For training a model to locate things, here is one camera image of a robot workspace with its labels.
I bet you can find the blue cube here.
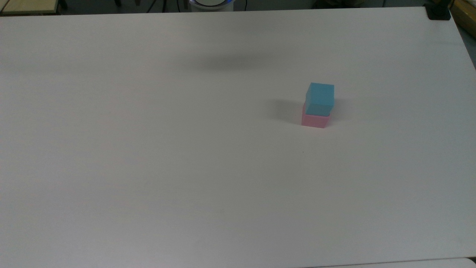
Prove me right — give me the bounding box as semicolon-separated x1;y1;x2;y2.
305;83;335;116

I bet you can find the pink cube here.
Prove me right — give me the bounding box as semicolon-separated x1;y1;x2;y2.
301;102;330;129

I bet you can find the black table clamp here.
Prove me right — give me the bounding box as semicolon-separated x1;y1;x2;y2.
425;3;451;21

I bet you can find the light wooden board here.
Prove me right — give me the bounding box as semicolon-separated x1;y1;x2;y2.
0;0;61;15

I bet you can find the wooden furniture edge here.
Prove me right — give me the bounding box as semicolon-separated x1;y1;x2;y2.
451;0;476;38

